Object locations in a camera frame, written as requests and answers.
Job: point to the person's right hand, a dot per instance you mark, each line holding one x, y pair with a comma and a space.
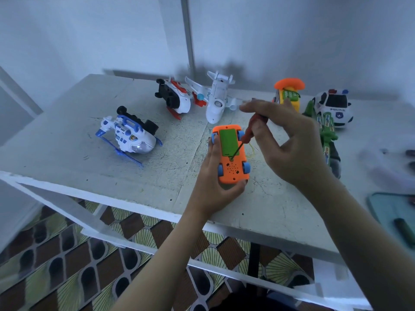
295, 149

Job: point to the person's left hand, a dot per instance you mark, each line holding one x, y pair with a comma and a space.
211, 188

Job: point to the dark green toy helicopter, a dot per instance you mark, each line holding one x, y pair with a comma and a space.
327, 136

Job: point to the green orange toy car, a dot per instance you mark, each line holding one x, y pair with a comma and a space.
230, 155

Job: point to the red screwdriver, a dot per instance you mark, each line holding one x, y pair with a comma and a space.
249, 129

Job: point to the yellow orange toy car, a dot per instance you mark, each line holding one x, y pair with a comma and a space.
288, 94

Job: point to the black white toy car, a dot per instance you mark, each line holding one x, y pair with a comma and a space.
336, 108

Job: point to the white toy airplane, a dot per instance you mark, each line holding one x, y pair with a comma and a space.
217, 99

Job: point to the white blue toy vehicle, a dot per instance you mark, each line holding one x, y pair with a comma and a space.
128, 134

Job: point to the clear plastic container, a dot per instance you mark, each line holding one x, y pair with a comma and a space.
392, 168

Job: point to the red white toy vehicle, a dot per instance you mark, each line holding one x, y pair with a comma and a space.
174, 95

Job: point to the teal container lid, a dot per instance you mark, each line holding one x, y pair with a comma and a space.
392, 220

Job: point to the green battery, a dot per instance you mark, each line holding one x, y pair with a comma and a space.
404, 232

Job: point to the person's left forearm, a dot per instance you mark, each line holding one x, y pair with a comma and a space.
159, 268

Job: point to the person's right forearm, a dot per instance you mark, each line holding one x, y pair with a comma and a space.
369, 249

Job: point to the person's dark trousers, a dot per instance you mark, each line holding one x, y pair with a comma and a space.
259, 302

